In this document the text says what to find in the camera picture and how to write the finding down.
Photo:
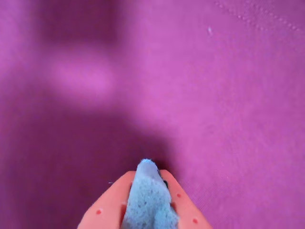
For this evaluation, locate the blue sponge cube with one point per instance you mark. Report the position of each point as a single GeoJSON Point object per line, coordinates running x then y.
{"type": "Point", "coordinates": [150, 202]}

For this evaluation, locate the maroon cloth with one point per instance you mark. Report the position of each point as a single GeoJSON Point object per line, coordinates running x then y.
{"type": "Point", "coordinates": [214, 95]}

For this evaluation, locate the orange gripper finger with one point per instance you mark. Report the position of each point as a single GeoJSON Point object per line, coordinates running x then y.
{"type": "Point", "coordinates": [107, 207]}
{"type": "Point", "coordinates": [186, 210]}

